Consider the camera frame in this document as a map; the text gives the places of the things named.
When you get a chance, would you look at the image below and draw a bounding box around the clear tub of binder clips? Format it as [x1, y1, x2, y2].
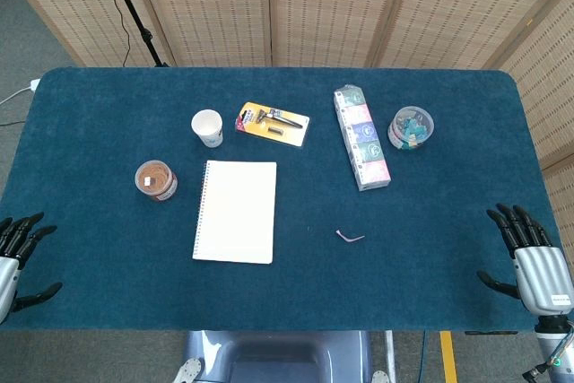
[387, 105, 435, 151]

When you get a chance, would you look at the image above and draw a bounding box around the white paper cup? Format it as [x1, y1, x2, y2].
[190, 109, 224, 149]

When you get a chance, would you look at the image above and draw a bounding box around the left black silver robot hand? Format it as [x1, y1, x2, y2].
[0, 211, 64, 324]

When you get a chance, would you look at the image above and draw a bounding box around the colourful tissue pack strip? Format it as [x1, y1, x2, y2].
[333, 83, 392, 192]

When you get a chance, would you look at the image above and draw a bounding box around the thin black hanging cable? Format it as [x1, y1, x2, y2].
[92, 0, 132, 66]

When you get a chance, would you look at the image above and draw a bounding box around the blue table mat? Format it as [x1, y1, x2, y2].
[0, 66, 574, 334]

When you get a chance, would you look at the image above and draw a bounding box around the black tripod stand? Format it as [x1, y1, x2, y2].
[99, 0, 170, 68]

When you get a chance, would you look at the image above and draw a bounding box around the blue cable under table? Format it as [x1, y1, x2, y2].
[419, 330, 428, 383]

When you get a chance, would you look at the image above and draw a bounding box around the bamboo folding screen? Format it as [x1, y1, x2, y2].
[0, 0, 574, 205]

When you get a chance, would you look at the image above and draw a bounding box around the blue-grey robot torso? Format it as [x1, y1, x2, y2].
[184, 330, 373, 383]

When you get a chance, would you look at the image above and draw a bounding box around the white table leg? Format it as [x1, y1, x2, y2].
[384, 330, 397, 383]

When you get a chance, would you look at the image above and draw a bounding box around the white spiral notebook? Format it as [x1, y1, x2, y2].
[191, 160, 278, 265]

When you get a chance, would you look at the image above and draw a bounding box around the clear tub of rubber bands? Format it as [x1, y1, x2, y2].
[134, 159, 179, 203]

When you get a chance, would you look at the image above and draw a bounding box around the white power cable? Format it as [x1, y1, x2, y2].
[0, 85, 32, 106]

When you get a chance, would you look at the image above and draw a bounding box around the yellow razor blister pack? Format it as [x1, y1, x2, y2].
[234, 100, 311, 148]

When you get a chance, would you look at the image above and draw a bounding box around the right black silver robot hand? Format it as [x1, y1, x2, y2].
[475, 203, 574, 315]

